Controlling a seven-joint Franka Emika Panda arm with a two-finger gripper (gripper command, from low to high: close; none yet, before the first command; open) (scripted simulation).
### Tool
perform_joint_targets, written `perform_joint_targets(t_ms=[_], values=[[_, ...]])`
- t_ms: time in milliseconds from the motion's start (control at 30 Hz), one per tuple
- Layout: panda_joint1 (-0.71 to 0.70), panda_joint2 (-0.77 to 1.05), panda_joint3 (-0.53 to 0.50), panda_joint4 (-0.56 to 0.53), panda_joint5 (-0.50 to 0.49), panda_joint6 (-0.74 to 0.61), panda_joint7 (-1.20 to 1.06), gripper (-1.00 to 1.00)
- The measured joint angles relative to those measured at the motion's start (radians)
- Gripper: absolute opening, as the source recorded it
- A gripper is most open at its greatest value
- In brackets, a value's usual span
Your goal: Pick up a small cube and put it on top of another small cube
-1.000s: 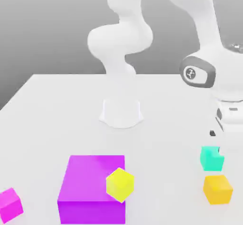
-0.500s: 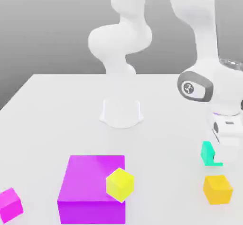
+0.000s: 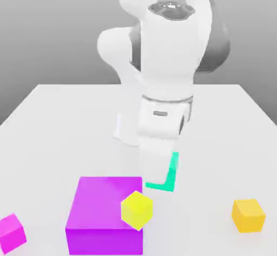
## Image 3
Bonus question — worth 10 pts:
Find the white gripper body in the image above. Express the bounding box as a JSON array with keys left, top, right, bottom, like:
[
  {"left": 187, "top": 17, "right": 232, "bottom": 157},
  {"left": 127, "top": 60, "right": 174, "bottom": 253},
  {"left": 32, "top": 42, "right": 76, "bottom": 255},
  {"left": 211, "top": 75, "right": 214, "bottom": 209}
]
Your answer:
[{"left": 137, "top": 138, "right": 177, "bottom": 185}]

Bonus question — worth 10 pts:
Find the small yellow cube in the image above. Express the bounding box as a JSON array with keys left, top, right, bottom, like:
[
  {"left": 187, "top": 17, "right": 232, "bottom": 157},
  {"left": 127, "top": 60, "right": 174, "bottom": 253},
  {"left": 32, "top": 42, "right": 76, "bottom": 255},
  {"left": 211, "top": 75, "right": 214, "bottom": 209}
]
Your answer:
[{"left": 120, "top": 190, "right": 154, "bottom": 232}]

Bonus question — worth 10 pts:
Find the small orange cube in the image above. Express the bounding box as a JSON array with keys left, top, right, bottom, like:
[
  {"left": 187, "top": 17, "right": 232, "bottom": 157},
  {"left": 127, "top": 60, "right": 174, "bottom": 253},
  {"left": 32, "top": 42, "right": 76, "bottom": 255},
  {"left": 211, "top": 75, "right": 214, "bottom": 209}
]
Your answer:
[{"left": 231, "top": 198, "right": 267, "bottom": 233}]

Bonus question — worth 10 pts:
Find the small magenta cube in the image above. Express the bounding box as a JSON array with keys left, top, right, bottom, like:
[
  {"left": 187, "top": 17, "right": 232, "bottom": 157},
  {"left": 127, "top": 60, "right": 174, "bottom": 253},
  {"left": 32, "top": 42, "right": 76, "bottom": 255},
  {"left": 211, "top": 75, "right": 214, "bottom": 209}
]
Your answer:
[{"left": 0, "top": 213, "right": 28, "bottom": 255}]

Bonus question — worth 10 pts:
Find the large purple box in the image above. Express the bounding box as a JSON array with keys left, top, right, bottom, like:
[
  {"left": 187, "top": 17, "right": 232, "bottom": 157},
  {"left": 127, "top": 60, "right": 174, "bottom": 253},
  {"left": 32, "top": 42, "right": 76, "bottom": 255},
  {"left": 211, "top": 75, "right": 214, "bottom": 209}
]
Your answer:
[{"left": 65, "top": 176, "right": 144, "bottom": 256}]

